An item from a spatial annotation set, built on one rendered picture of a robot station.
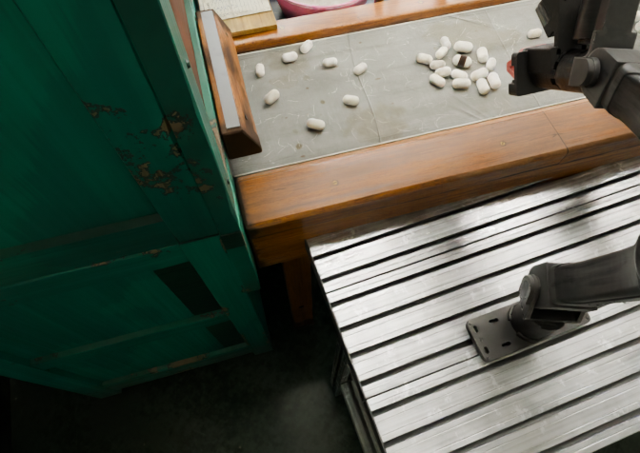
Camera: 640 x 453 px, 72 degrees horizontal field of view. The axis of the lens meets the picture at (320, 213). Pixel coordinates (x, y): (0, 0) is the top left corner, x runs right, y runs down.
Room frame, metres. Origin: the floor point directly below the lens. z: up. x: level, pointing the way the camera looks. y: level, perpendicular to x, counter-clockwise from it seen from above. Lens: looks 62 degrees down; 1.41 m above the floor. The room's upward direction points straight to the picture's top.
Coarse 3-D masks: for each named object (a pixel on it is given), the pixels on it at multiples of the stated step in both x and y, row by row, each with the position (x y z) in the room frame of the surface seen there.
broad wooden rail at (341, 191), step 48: (384, 144) 0.50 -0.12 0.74; (432, 144) 0.48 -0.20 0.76; (480, 144) 0.48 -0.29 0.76; (528, 144) 0.48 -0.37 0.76; (576, 144) 0.49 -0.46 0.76; (624, 144) 0.50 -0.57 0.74; (240, 192) 0.38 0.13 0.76; (288, 192) 0.38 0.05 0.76; (336, 192) 0.38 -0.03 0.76; (384, 192) 0.38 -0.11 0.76; (432, 192) 0.40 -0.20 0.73; (480, 192) 0.43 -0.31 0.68; (288, 240) 0.33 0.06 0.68
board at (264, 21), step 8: (240, 16) 0.80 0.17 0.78; (248, 16) 0.80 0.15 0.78; (256, 16) 0.80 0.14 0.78; (264, 16) 0.80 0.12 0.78; (272, 16) 0.80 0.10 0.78; (232, 24) 0.78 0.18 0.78; (240, 24) 0.78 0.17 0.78; (248, 24) 0.78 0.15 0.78; (256, 24) 0.78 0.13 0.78; (264, 24) 0.78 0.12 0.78; (272, 24) 0.78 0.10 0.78; (232, 32) 0.76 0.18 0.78; (240, 32) 0.76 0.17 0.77; (248, 32) 0.76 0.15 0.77
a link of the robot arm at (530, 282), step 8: (528, 280) 0.22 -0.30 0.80; (536, 280) 0.21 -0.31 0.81; (520, 288) 0.21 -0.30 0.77; (528, 288) 0.20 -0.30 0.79; (536, 288) 0.20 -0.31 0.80; (520, 296) 0.21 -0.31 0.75; (528, 296) 0.19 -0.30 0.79; (536, 296) 0.19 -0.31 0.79; (528, 304) 0.19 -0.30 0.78; (528, 312) 0.18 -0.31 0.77; (536, 312) 0.18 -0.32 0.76; (544, 312) 0.18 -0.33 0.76; (552, 312) 0.18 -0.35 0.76; (560, 312) 0.18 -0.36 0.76; (568, 312) 0.18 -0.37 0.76; (576, 312) 0.18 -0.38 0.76; (584, 312) 0.18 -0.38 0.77; (536, 320) 0.17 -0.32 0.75; (544, 320) 0.17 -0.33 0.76; (552, 320) 0.17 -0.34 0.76; (560, 320) 0.17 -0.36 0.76; (568, 320) 0.17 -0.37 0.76; (576, 320) 0.17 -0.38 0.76
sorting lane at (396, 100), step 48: (528, 0) 0.91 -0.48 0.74; (288, 48) 0.75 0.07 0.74; (336, 48) 0.75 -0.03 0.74; (384, 48) 0.75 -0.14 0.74; (432, 48) 0.76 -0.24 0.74; (288, 96) 0.62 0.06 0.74; (336, 96) 0.62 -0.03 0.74; (384, 96) 0.62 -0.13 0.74; (432, 96) 0.62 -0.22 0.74; (480, 96) 0.62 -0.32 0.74; (528, 96) 0.62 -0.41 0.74; (576, 96) 0.62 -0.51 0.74; (288, 144) 0.50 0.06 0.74; (336, 144) 0.50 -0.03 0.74
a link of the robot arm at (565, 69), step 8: (584, 40) 0.48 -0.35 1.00; (568, 56) 0.48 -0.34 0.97; (576, 56) 0.46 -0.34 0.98; (560, 64) 0.47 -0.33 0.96; (568, 64) 0.46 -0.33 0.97; (560, 72) 0.46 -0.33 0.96; (568, 72) 0.45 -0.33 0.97; (560, 80) 0.45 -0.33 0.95; (568, 80) 0.44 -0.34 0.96; (560, 88) 0.45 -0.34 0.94; (568, 88) 0.44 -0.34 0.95; (576, 88) 0.43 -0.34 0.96
